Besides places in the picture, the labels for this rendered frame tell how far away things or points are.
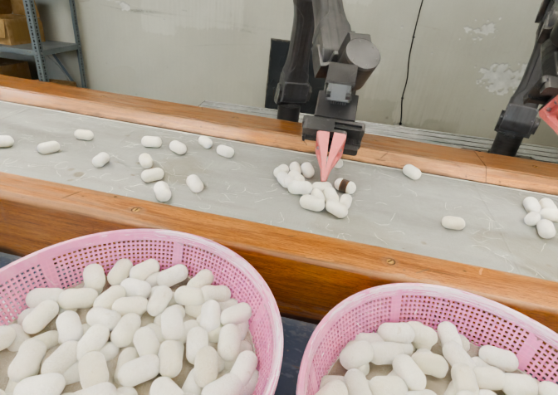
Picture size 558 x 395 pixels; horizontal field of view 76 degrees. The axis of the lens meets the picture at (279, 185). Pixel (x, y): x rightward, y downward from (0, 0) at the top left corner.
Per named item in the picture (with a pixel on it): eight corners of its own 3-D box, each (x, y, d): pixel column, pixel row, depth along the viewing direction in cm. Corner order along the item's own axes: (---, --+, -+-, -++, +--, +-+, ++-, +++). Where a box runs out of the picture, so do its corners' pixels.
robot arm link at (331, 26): (366, 60, 64) (345, -67, 73) (318, 56, 62) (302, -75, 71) (341, 97, 75) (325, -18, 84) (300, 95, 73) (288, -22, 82)
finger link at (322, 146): (356, 178, 54) (364, 125, 57) (309, 170, 55) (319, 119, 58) (349, 195, 60) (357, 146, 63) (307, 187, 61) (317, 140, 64)
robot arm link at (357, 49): (394, 70, 55) (381, 10, 59) (342, 66, 54) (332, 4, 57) (363, 110, 66) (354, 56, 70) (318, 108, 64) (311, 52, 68)
